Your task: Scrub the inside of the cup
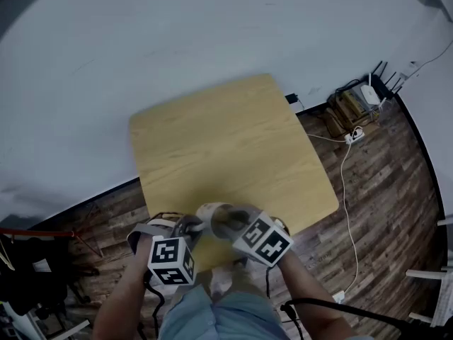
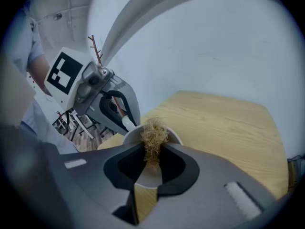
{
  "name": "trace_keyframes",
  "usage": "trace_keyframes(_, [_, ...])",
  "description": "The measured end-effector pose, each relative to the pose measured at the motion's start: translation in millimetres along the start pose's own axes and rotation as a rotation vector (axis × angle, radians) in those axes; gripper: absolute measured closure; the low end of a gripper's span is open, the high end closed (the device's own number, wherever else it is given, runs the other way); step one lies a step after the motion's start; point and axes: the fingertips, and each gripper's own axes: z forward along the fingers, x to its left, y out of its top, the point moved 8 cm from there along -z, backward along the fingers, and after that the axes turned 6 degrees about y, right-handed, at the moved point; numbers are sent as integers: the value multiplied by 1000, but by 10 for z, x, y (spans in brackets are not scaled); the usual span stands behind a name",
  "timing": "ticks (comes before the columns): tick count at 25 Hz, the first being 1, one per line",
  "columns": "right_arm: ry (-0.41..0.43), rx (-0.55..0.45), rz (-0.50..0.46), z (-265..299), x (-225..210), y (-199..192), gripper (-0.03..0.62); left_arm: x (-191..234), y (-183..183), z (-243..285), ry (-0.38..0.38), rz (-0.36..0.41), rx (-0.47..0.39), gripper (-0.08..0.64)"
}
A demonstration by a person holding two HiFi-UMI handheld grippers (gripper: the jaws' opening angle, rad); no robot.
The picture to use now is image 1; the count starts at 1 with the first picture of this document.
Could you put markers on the person's left forearm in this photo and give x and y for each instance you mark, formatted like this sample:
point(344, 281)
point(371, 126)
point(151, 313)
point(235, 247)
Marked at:
point(120, 296)

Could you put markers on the white network device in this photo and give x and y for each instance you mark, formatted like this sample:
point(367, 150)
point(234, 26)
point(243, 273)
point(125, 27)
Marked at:
point(369, 94)

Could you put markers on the black office chair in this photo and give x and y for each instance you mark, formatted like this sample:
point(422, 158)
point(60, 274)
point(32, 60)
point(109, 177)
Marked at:
point(35, 278)

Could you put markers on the person's light blue shirt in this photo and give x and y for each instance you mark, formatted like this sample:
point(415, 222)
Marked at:
point(219, 319)

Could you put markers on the white power strip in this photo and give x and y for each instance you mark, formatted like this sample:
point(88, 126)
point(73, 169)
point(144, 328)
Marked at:
point(355, 135)
point(339, 297)

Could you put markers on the red metal stand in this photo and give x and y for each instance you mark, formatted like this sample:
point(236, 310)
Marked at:
point(42, 233)

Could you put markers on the yellowish cardboard box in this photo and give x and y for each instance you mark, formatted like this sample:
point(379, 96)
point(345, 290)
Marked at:
point(350, 104)

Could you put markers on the white ceramic mug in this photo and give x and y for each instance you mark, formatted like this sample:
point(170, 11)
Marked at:
point(209, 212)

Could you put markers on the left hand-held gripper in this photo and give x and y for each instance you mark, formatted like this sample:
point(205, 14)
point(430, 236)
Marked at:
point(170, 257)

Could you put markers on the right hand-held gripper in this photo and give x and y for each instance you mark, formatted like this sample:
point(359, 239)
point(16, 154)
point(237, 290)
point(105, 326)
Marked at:
point(263, 239)

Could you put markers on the person's khaki trousers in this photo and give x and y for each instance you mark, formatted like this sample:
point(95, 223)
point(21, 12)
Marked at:
point(221, 278)

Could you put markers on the white table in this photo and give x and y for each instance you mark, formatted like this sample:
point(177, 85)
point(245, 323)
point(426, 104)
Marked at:
point(424, 274)

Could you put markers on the person's right forearm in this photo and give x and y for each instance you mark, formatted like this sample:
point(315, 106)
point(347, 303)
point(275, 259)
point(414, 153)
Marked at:
point(308, 296)

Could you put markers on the black router with antennas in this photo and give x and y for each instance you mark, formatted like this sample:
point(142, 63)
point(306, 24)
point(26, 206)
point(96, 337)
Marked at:
point(387, 83)

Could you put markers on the white desk frame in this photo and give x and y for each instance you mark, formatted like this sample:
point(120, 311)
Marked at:
point(70, 329)

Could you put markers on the black wall adapter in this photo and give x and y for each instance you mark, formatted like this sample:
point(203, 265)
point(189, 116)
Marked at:
point(292, 98)

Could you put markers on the brown cardboard box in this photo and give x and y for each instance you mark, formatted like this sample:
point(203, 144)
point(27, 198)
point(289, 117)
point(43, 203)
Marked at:
point(336, 126)

